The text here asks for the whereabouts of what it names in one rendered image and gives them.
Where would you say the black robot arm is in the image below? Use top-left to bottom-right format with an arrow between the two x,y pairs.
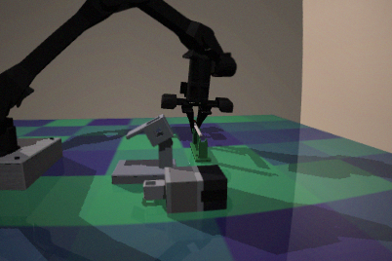
0,0 -> 237,158

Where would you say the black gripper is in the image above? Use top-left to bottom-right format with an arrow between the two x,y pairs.
161,76 -> 234,134

